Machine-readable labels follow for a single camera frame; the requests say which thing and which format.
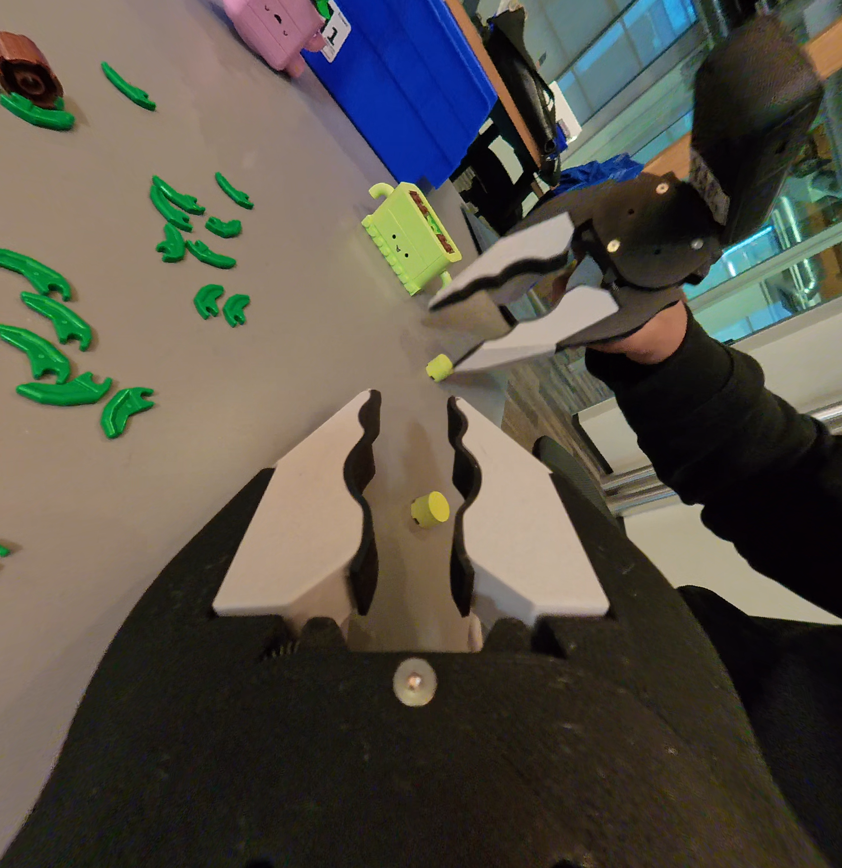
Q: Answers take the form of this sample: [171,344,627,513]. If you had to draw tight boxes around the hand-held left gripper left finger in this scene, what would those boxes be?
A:
[213,388,383,635]

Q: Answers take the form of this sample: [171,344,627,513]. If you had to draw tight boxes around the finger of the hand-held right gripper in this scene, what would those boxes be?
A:
[426,212,577,343]
[454,285,623,375]

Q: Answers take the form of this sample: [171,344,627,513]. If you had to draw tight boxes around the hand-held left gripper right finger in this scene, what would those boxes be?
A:
[447,395,610,638]

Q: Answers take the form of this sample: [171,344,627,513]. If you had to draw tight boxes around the lime green toy brick pot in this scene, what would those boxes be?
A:
[361,182,463,298]

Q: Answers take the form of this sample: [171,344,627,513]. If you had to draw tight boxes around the person's right forearm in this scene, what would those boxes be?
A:
[585,315,842,625]

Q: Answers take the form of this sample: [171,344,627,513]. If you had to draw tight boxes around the person's right hand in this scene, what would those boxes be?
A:
[584,302,688,364]

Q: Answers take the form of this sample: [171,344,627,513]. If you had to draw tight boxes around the black mesh chair armrest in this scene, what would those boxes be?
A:
[533,435,625,537]

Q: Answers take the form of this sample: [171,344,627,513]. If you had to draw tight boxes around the black backpack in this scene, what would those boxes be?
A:
[485,7,566,187]

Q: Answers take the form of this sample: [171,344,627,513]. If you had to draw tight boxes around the blue plastic bin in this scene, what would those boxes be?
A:
[301,0,498,191]

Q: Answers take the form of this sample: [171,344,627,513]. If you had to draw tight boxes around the scattered green leaf pieces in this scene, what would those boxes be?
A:
[0,61,255,577]

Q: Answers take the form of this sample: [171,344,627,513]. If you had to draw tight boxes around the pink toy brick plant pot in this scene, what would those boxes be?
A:
[222,0,329,77]

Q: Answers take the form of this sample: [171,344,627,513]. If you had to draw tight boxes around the brown round brick piece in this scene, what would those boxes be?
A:
[0,30,64,111]

